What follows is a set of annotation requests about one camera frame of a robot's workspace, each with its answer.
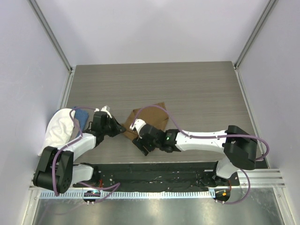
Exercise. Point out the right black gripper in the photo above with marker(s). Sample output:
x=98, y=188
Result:
x=140, y=144

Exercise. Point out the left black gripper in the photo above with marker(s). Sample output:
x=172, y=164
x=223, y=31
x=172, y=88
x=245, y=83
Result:
x=117, y=128

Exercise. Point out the brown cloth napkin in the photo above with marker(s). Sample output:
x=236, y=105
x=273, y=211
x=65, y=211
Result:
x=151, y=115

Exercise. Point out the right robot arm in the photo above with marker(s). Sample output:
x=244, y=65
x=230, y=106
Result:
x=238, y=149

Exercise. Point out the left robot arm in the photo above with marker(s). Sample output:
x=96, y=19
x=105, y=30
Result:
x=56, y=170

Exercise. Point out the blue checkered cloth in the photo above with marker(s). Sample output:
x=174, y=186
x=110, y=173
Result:
x=81, y=116

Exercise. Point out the white cloth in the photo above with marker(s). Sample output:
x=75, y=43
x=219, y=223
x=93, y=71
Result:
x=59, y=129

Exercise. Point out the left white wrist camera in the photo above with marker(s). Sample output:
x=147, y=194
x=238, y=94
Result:
x=104, y=109

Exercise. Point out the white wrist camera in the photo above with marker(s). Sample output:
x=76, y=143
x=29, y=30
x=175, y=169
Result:
x=137, y=125
x=104, y=109

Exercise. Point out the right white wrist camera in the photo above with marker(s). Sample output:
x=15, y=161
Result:
x=137, y=125

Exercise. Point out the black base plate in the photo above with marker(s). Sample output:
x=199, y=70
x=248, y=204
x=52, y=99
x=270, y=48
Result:
x=155, y=177

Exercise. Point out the slotted cable duct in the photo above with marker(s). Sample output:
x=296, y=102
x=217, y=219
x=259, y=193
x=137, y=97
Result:
x=92, y=194

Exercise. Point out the aluminium front rail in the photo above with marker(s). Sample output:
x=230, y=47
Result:
x=259, y=178

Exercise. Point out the left aluminium frame post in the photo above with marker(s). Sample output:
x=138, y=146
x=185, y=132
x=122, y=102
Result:
x=42, y=19

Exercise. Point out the aluminium frame post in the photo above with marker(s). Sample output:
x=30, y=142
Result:
x=42, y=19
x=255, y=32

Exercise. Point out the right aluminium frame post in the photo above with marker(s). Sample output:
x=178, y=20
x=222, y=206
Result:
x=255, y=32

